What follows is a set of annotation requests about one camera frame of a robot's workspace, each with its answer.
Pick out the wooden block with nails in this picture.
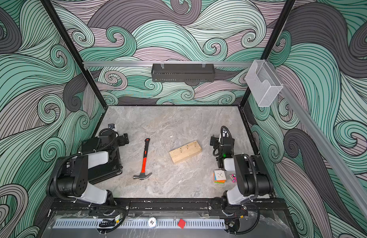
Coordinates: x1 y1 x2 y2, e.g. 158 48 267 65
169 141 202 164

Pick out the claw hammer red black handle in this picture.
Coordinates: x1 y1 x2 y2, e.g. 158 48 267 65
133 138 152 180

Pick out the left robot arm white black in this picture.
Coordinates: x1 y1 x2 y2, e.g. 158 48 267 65
46 124 129 206

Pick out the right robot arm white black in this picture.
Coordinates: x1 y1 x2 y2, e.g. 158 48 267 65
210 126 274 205

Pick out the black case on table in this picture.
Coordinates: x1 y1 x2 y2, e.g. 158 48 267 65
81 136 122 184

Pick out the colourful puzzle cube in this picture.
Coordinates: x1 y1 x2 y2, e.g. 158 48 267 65
213 170 227 183

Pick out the small pink toy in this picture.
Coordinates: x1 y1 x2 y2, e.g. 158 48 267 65
229 174 237 183

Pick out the small red cube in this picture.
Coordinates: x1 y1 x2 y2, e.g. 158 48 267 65
177 219 186 229

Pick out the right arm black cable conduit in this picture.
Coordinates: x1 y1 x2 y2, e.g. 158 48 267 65
214 125 261 236

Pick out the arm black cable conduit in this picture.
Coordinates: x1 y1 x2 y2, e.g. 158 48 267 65
52 151 127 234
214 125 261 236

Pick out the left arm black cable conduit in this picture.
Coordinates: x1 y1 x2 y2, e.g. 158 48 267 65
52 151 127 234

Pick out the clear plastic wall bin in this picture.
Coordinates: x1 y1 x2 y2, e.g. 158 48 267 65
245 59 283 107

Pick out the black perforated wall shelf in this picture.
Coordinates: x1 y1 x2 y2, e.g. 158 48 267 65
151 63 216 83

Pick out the aluminium rail back wall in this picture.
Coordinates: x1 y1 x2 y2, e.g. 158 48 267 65
83 60 252 68

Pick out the aluminium rail wall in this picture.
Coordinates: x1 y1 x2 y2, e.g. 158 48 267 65
83 60 252 68
264 60 367 220

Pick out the white slotted cable duct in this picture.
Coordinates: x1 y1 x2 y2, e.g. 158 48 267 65
52 218 226 230

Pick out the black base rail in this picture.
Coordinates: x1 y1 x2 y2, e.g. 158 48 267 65
49 197 291 216

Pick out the aluminium rail right wall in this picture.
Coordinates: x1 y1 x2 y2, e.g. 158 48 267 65
264 60 367 220

